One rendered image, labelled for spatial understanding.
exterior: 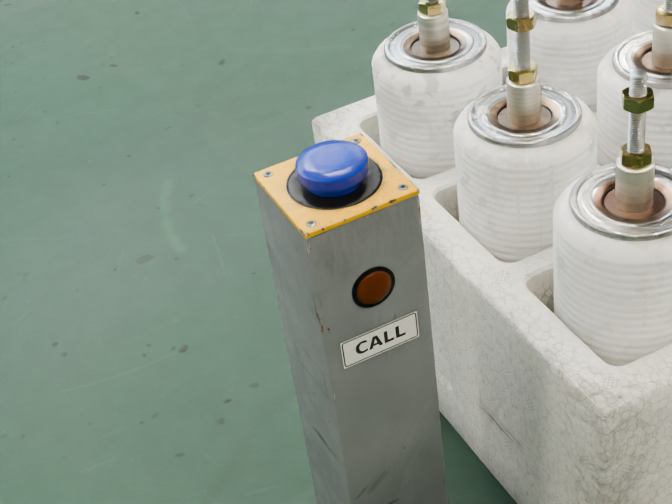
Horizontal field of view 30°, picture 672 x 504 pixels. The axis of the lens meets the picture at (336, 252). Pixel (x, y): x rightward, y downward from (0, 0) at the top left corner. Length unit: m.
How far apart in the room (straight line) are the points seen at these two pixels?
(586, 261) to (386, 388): 0.14
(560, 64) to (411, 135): 0.13
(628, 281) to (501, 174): 0.13
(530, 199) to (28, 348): 0.50
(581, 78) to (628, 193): 0.23
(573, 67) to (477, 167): 0.17
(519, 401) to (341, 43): 0.73
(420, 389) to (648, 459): 0.14
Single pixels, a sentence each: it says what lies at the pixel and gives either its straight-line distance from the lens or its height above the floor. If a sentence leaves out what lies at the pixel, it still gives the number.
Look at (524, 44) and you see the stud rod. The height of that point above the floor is 0.31.
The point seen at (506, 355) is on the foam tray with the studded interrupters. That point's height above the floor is 0.14.
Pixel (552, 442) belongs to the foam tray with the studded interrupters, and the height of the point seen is 0.11.
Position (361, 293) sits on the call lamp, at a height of 0.26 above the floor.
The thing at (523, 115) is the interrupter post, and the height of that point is 0.26.
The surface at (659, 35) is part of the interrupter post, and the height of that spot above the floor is 0.28.
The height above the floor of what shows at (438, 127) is 0.21.
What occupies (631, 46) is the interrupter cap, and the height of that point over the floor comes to 0.25.
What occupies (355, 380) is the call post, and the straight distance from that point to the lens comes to 0.74.
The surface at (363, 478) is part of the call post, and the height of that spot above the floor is 0.12.
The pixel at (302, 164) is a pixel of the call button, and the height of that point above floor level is 0.33.
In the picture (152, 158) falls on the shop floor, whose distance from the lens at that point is 1.33.
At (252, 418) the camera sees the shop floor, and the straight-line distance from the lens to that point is 1.01.
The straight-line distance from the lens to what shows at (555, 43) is 0.96.
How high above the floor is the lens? 0.71
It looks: 38 degrees down
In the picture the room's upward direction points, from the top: 9 degrees counter-clockwise
